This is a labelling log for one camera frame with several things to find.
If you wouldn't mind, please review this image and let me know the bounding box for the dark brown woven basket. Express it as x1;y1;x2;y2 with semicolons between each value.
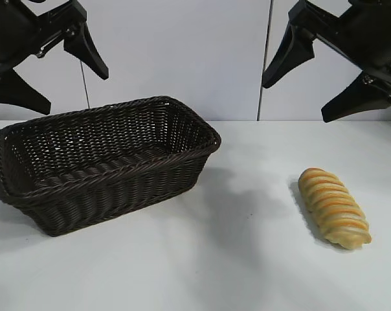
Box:
0;95;222;238

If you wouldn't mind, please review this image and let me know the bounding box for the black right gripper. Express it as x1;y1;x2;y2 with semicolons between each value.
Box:
261;0;391;124

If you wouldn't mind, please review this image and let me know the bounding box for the long twisted bread loaf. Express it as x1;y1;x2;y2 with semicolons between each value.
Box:
298;167;373;251

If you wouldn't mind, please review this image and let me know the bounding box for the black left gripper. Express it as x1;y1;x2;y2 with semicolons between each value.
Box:
0;0;110;115

